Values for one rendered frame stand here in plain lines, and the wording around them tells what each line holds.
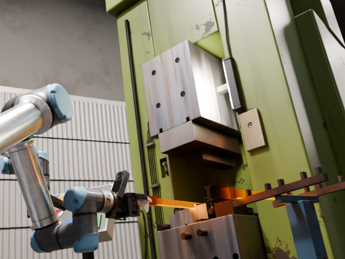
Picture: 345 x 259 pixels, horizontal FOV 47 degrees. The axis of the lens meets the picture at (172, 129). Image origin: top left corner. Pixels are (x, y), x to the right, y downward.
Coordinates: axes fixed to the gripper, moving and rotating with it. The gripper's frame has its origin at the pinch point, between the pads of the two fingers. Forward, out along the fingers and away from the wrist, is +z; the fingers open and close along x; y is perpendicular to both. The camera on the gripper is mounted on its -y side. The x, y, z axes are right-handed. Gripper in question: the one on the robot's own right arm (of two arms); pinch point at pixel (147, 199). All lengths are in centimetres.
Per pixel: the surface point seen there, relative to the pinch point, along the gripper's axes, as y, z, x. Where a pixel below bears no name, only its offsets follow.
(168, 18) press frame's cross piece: -105, 40, -5
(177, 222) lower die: 5.8, 27.7, -8.3
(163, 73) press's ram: -65, 27, -4
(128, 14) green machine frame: -125, 40, -33
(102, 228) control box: 3.1, 12.3, -38.5
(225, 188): 6.0, -8.4, 38.3
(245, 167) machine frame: -22, 75, 5
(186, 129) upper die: -32.8, 27.2, 4.2
